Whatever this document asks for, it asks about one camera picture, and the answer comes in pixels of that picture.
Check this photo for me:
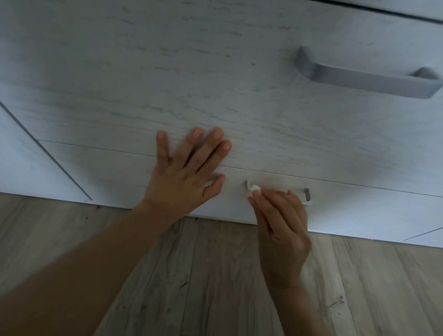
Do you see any person's left hand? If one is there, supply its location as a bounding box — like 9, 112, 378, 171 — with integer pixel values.
143, 127, 232, 223

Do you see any person's right hand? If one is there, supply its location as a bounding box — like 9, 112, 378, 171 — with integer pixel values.
248, 189, 313, 288

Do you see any person's left forearm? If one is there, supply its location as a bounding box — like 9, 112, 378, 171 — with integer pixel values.
0, 201, 174, 336

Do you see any person's right forearm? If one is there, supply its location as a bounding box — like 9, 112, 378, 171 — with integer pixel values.
268, 284, 333, 336

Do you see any large white woodgrain drawer front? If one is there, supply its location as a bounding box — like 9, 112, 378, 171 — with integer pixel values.
0, 0, 443, 198

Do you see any low white woodgrain drawer front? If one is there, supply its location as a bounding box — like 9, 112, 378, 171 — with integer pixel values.
36, 140, 443, 248

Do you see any white woodgrain cabinet door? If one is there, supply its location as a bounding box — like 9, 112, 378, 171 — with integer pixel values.
0, 101, 93, 202

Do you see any small grey drawer handle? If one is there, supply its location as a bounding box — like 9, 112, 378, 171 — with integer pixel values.
245, 180, 311, 205

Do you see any large grey drawer handle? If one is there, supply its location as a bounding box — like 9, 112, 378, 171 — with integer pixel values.
294, 45, 443, 100

